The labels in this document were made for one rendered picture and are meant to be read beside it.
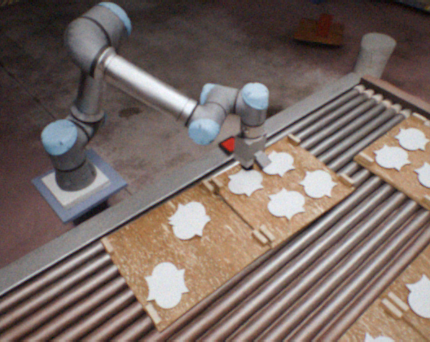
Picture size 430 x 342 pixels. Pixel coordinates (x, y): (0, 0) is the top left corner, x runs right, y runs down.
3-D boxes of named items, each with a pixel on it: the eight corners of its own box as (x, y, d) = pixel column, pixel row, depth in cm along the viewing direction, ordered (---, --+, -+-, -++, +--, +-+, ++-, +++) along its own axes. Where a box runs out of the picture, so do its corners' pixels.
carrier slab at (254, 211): (208, 182, 130) (208, 180, 129) (287, 138, 147) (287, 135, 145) (272, 250, 111) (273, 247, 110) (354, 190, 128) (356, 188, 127)
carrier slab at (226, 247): (101, 243, 112) (99, 241, 111) (203, 183, 130) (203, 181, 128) (160, 334, 94) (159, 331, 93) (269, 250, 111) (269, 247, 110)
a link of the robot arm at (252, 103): (243, 78, 101) (273, 83, 99) (241, 108, 109) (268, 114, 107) (236, 93, 96) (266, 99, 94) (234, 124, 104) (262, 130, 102)
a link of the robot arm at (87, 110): (57, 136, 131) (72, 8, 90) (80, 113, 141) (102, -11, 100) (85, 152, 132) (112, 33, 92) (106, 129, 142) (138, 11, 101)
